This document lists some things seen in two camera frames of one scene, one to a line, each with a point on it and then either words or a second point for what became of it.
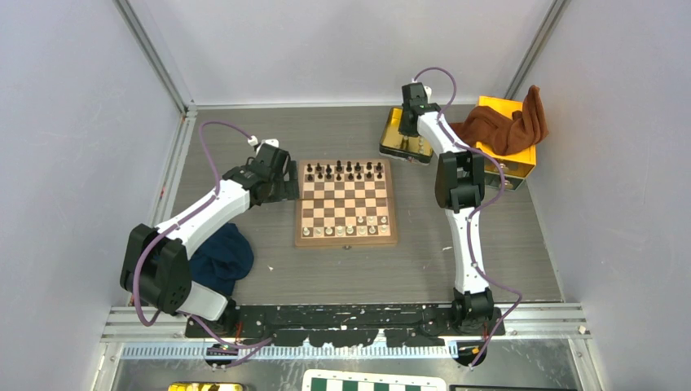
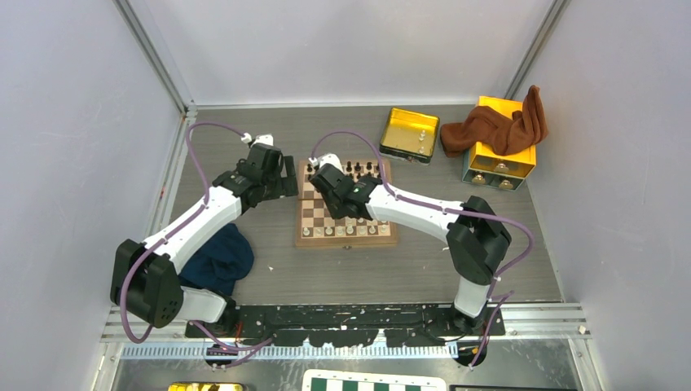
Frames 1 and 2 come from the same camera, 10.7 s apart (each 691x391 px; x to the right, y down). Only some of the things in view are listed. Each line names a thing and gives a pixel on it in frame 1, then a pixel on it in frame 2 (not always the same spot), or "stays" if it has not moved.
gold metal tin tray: (393, 146) stays
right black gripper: (403, 129) to (335, 213)
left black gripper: (288, 189) stays
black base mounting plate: (351, 324) stays
